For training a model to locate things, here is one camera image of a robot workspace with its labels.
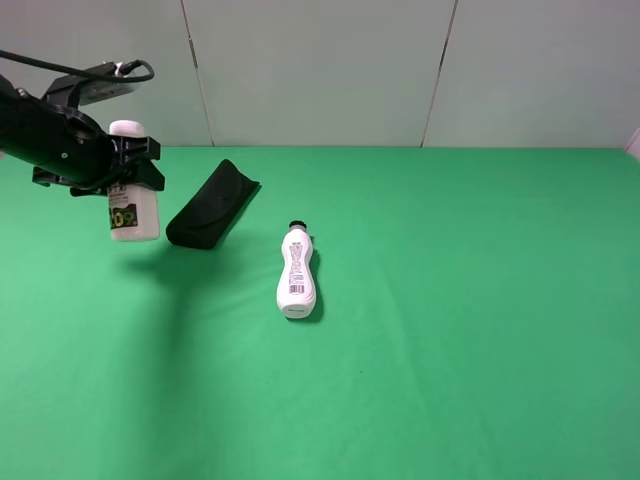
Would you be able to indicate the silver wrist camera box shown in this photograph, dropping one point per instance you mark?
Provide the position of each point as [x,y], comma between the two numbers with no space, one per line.
[118,79]

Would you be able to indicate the white milk bottle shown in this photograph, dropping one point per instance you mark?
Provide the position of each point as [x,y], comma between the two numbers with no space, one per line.
[133,213]

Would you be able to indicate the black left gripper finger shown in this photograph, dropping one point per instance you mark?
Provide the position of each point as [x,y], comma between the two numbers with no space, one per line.
[141,173]

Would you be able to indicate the black glasses case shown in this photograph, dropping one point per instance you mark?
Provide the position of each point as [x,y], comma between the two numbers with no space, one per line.
[208,216]

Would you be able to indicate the white lying lotion bottle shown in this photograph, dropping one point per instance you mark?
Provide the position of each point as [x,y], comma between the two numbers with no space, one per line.
[296,290]

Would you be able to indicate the green tablecloth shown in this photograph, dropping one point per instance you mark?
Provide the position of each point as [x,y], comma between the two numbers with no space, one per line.
[477,317]

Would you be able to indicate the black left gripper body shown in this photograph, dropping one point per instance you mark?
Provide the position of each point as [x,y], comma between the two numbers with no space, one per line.
[83,153]

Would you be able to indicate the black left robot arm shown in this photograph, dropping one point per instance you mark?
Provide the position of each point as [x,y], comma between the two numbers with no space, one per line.
[26,124]

